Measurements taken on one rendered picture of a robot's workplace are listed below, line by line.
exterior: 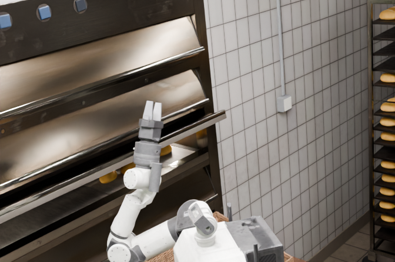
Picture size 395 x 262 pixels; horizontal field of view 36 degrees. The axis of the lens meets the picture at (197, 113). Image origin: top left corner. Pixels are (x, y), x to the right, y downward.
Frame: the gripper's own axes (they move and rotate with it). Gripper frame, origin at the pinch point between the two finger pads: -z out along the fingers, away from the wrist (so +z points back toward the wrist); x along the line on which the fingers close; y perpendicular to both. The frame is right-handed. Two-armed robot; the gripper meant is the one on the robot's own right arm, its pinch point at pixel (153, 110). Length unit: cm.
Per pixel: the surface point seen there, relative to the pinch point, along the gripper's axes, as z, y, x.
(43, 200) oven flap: 38, 41, -9
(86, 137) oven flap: 14, 42, -37
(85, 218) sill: 48, 41, -45
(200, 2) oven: -55, 16, -86
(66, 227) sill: 52, 45, -37
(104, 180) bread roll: 35, 46, -71
